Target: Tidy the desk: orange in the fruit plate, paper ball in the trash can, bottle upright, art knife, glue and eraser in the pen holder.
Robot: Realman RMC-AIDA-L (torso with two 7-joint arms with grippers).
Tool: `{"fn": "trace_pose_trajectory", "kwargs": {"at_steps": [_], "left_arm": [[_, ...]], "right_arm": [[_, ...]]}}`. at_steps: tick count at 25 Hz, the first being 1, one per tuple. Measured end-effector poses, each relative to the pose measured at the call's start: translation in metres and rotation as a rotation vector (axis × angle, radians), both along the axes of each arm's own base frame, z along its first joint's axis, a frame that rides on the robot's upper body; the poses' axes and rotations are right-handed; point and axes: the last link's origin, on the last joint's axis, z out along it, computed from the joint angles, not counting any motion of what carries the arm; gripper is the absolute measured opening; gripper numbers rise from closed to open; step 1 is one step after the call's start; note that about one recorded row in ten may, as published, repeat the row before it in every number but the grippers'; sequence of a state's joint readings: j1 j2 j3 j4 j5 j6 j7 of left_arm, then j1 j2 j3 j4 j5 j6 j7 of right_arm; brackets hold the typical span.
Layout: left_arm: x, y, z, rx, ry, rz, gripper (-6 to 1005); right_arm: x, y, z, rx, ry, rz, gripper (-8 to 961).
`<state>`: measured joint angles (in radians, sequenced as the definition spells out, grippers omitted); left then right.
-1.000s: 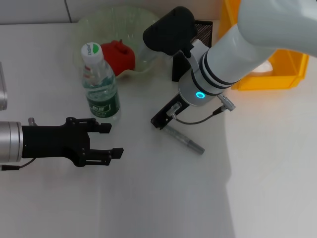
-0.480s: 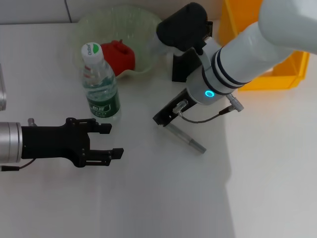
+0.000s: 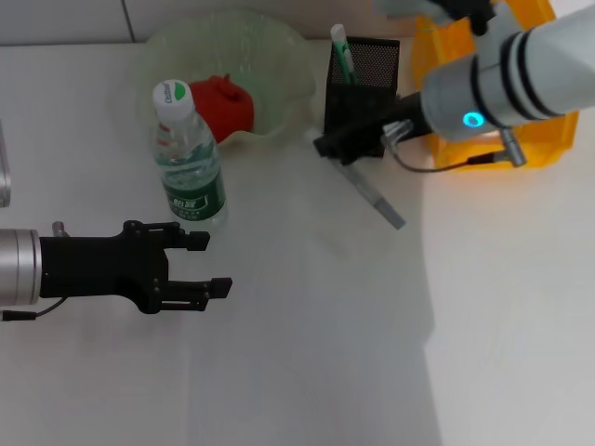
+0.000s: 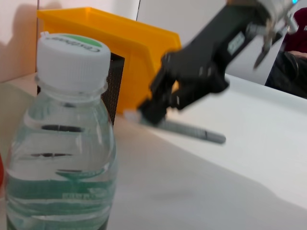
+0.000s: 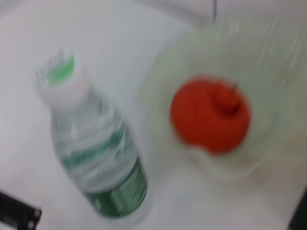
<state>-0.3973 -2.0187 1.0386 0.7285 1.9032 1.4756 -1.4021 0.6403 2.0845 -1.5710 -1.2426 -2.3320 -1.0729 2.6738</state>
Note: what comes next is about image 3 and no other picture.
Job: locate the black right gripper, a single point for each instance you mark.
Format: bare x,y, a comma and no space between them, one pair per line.
400,118

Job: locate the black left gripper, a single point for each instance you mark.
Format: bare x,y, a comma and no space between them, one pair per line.
102,267

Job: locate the grey glitter pen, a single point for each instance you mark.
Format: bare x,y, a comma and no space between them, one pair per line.
376,200

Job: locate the green utility knife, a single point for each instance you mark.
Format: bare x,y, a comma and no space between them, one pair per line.
344,56

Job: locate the green label water bottle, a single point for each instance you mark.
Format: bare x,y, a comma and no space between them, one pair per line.
190,176

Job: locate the red orange fruit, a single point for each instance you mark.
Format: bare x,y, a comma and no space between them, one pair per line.
228,109

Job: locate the black mesh pen holder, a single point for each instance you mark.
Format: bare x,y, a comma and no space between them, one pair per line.
372,69

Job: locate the green glass fruit plate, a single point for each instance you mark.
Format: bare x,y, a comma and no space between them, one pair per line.
274,60

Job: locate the silver left wrist stud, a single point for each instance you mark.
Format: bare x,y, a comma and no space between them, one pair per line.
59,228

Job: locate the yellow plastic bin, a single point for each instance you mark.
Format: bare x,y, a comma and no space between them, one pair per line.
548,144

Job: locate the black grey right wrist camera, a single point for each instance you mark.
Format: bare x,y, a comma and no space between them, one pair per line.
460,11

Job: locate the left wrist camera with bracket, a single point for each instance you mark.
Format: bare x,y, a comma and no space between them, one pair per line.
3,167

